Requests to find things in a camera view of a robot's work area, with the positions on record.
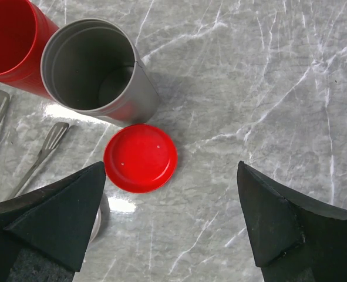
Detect steel serving tongs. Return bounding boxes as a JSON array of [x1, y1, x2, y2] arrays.
[[0, 90, 69, 200]]

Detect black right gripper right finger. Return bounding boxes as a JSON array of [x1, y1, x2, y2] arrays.
[[237, 162, 347, 281]]

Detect red cylindrical canister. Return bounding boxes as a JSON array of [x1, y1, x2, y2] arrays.
[[0, 0, 59, 99]]

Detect red round lid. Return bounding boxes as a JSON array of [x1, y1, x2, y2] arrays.
[[103, 124, 178, 193]]

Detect grey cylindrical canister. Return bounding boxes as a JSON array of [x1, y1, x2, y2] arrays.
[[41, 18, 160, 127]]

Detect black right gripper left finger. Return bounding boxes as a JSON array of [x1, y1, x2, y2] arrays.
[[0, 162, 106, 281]]

